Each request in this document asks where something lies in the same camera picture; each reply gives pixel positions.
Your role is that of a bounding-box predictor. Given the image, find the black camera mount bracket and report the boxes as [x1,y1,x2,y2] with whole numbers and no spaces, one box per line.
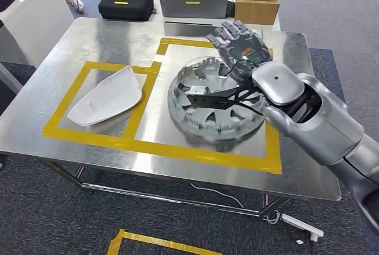
[205,82,267,116]

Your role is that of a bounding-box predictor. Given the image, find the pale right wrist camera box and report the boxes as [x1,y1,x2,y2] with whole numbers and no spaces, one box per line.
[186,90,209,109]

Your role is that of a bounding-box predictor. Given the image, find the white power strip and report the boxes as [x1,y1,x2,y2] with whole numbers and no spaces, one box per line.
[281,213,325,242]

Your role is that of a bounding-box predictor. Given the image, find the steel workbench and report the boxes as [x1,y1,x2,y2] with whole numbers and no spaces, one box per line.
[0,17,342,219]

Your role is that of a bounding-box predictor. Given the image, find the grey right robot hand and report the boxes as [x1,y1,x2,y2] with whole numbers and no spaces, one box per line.
[206,20,273,85]

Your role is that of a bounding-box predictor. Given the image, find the brown cardboard box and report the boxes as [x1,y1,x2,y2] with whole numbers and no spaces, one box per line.
[234,0,280,26]

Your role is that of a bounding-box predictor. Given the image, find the white plastic cover part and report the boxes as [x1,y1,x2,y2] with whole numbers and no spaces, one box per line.
[67,64,143,127]

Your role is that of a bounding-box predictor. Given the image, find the grey plastic wheel hubcap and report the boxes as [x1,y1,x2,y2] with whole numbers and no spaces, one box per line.
[167,56,267,146]

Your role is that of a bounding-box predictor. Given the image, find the white floor cable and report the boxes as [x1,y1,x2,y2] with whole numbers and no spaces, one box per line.
[190,183,281,225]

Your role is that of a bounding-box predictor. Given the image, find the white desk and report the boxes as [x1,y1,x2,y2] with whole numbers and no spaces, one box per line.
[0,0,75,93]

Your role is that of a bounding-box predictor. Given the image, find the black hard carrying case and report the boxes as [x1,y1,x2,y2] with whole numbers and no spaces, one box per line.
[98,0,155,22]

